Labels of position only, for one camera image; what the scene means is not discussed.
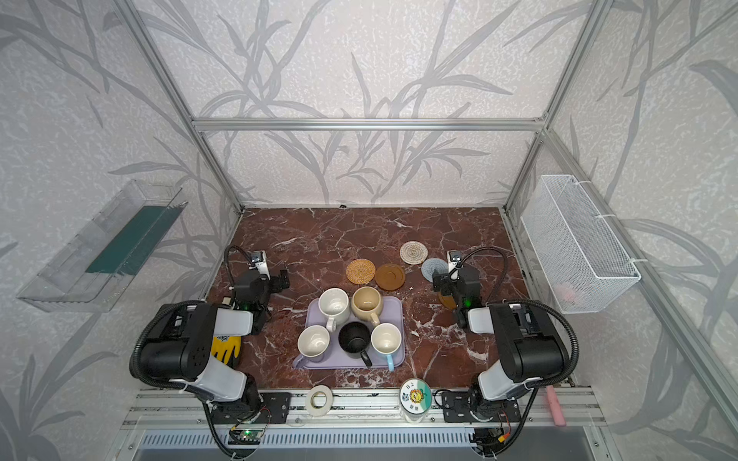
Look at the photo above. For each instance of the pink object in basket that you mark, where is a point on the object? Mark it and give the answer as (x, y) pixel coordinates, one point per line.
(567, 293)

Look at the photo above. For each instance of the white wire mesh basket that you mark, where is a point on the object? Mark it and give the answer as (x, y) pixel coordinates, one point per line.
(574, 243)

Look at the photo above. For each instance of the brown wooden coaster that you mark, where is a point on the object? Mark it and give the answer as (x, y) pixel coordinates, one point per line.
(390, 277)

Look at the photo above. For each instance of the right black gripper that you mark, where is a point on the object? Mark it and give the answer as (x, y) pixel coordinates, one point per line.
(445, 279)

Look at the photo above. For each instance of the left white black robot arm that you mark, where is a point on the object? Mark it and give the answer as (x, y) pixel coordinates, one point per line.
(174, 349)

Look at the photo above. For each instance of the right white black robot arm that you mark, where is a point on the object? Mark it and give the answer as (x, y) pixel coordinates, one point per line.
(537, 347)

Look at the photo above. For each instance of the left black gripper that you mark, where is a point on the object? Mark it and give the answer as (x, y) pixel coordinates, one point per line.
(276, 285)

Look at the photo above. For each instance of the white mug blue handle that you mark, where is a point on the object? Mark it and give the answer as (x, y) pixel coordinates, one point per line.
(386, 339)

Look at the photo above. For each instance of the white tape roll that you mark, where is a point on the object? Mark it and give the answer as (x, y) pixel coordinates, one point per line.
(319, 401)

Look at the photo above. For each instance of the amber brown coaster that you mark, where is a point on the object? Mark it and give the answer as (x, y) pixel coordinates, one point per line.
(447, 301)

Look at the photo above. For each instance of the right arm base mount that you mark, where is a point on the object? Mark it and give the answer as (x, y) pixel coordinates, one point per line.
(461, 407)

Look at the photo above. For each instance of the beige mug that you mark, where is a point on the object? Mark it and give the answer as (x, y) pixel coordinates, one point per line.
(367, 305)

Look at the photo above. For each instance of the grey round coaster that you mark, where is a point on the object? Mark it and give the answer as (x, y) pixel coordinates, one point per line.
(433, 266)

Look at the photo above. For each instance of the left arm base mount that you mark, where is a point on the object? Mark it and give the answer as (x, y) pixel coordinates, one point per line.
(270, 408)

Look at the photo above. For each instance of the clear plastic wall bin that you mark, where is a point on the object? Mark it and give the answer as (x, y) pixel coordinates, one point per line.
(92, 271)

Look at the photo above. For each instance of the yellow work glove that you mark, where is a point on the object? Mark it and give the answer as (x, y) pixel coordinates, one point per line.
(227, 349)

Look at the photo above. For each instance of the woven cork coaster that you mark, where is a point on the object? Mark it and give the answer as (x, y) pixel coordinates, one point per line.
(360, 271)

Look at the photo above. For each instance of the beige spiral woven coaster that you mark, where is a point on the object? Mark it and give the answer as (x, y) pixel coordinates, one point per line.
(414, 253)

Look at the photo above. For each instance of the round lidded container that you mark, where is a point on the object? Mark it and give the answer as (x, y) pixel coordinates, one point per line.
(415, 400)

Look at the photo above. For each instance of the aluminium front rail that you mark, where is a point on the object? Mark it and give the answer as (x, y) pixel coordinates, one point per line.
(351, 408)

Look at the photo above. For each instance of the pink purple spatula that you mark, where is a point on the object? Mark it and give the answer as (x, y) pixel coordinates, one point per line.
(555, 407)

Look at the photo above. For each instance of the black mug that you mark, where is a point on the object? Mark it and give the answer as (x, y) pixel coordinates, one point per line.
(355, 339)

